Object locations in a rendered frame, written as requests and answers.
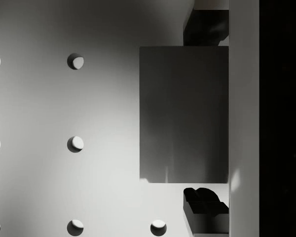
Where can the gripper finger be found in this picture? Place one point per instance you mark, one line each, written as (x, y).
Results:
(204, 28)
(207, 217)

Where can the grey cube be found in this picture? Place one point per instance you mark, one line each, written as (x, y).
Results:
(183, 113)

